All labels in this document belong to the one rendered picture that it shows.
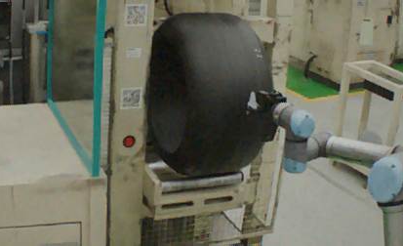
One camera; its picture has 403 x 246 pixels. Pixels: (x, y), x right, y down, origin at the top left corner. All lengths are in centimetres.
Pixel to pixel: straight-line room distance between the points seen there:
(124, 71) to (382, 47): 522
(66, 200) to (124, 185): 83
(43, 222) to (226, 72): 90
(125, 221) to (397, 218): 115
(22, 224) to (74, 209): 14
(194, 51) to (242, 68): 17
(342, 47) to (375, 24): 52
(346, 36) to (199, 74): 464
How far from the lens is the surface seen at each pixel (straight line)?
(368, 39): 707
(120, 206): 251
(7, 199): 163
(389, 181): 177
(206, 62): 226
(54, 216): 168
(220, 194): 253
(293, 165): 204
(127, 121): 238
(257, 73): 232
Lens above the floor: 199
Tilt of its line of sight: 20 degrees down
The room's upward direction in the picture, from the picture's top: 4 degrees clockwise
